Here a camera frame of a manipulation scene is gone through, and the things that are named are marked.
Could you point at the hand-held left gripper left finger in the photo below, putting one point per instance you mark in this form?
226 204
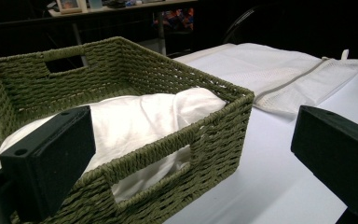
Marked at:
49 161

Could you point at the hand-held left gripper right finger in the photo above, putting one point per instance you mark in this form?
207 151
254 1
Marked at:
338 155

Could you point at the white cloth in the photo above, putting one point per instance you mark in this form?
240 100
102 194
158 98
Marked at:
276 71
136 118

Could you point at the green woven basket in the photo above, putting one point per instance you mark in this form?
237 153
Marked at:
167 77

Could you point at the wooden table with metal legs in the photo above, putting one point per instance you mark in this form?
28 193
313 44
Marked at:
127 7

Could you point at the colourful patterned item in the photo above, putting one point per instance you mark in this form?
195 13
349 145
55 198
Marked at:
177 18

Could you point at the picture frame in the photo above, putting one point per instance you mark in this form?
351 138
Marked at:
70 4

